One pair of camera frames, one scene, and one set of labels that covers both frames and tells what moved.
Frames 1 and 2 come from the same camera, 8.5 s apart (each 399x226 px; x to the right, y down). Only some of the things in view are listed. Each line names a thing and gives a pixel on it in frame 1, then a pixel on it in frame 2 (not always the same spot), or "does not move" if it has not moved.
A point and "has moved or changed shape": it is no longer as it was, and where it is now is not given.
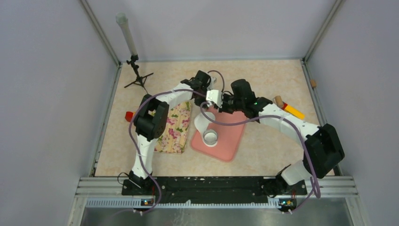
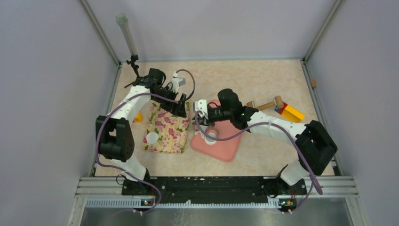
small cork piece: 313,83 does not move
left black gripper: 198,102 → 172,106
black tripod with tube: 121,19 does not move
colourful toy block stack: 293,110 does not move
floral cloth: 179,120 does not move
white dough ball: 202,124 has moved or changed shape
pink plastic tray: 228,136 does not move
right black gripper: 225,96 → 209,120
